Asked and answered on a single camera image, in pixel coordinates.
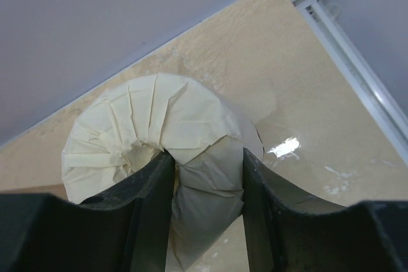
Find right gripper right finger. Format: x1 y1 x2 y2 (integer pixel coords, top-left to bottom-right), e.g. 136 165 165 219
243 150 407 271

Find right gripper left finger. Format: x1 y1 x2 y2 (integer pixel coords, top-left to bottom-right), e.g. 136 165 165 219
1 153 175 271

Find paper roll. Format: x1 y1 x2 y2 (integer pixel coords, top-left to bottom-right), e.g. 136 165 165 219
61 73 264 271

